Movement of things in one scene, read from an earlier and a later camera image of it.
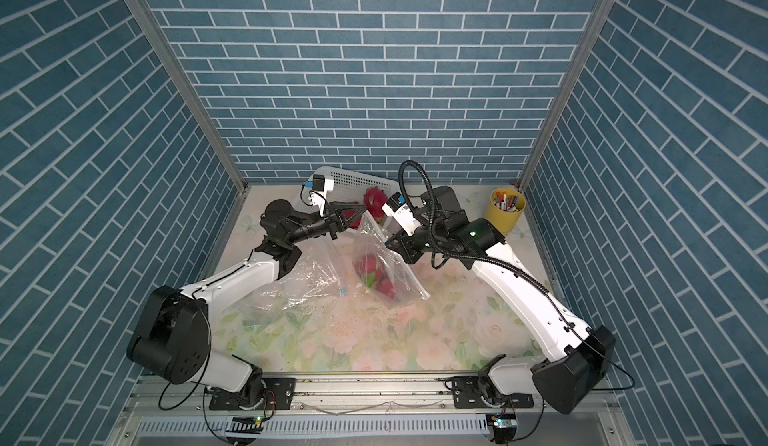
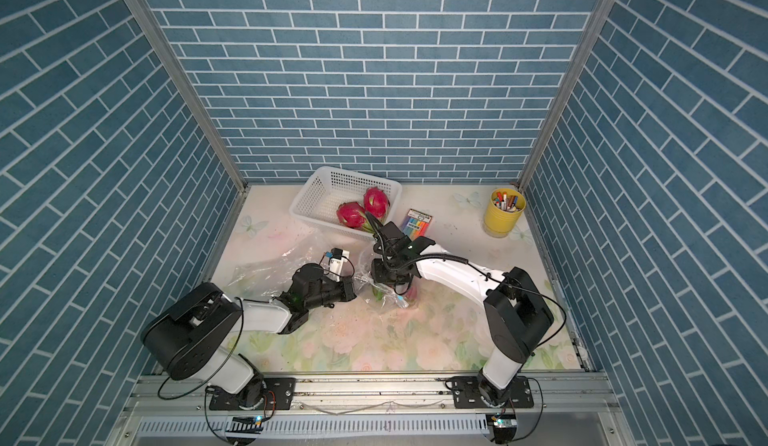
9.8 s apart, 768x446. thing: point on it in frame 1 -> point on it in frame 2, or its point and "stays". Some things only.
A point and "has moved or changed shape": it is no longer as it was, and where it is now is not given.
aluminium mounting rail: (567, 410) stays
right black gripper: (403, 240) -> (378, 275)
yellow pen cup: (505, 208) stays
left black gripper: (331, 222) -> (346, 290)
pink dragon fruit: (375, 199) stays
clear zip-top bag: (312, 293) has moved or changed shape
